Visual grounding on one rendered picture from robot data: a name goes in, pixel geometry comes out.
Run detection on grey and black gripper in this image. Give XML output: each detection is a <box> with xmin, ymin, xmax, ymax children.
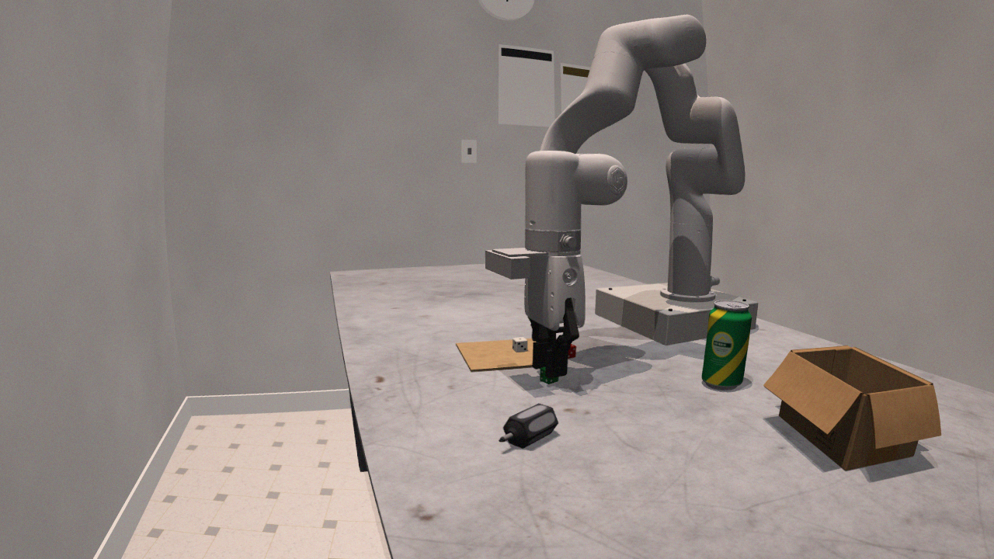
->
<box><xmin>524</xmin><ymin>249</ymin><xmax>586</xmax><ymax>378</ymax></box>

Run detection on open brown cardboard box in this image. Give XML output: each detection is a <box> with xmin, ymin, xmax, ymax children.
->
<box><xmin>763</xmin><ymin>345</ymin><xmax>941</xmax><ymax>470</ymax></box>

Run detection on green die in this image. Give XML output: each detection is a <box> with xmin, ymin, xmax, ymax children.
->
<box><xmin>540</xmin><ymin>367</ymin><xmax>558</xmax><ymax>384</ymax></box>

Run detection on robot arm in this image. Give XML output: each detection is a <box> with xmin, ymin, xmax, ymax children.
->
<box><xmin>485</xmin><ymin>15</ymin><xmax>746</xmax><ymax>302</ymax></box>

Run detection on tan mat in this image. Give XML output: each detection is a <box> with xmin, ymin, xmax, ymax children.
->
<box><xmin>456</xmin><ymin>339</ymin><xmax>533</xmax><ymax>372</ymax></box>

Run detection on green soda can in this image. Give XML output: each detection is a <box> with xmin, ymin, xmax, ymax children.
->
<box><xmin>702</xmin><ymin>300</ymin><xmax>752</xmax><ymax>391</ymax></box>

